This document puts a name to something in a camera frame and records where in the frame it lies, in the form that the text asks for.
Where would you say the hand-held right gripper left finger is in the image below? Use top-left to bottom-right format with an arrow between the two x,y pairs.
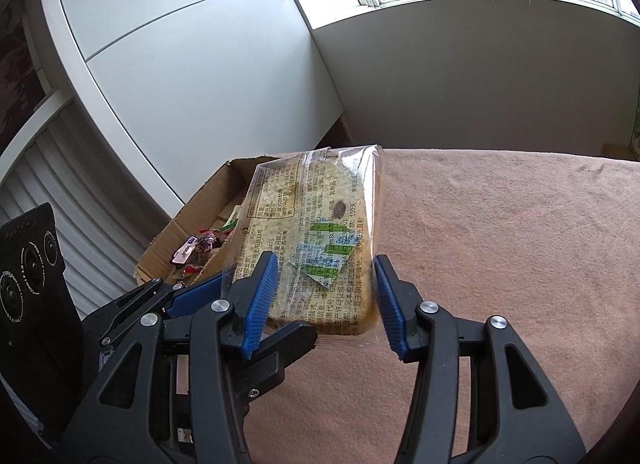
52,251 -> 281,464

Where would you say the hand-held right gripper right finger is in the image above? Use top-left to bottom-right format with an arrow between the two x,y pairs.
372,254 -> 588,464

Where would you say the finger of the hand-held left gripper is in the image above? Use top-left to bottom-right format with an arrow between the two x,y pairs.
240,321 -> 319,411
82,271 -> 236,345

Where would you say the brown cardboard box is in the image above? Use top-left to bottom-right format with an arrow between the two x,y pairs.
132,154 -> 301,291

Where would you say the pink white candy wrapper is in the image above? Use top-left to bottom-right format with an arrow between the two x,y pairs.
171,237 -> 199,265

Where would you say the pink beige blanket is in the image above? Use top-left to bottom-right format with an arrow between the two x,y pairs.
245,145 -> 640,464

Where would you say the white slatted shutter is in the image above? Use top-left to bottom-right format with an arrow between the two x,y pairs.
0,106 -> 168,305

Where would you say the white cabinet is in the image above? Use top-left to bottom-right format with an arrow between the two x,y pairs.
35,0 -> 347,207

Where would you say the dark framed picture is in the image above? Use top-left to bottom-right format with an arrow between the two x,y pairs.
0,0 -> 53,149

